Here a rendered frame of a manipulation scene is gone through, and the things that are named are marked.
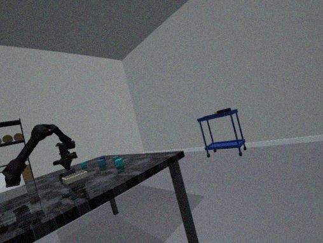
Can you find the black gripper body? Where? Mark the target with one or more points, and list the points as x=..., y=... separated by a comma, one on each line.
x=57, y=162

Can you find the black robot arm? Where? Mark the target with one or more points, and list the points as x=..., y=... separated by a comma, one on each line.
x=14, y=169

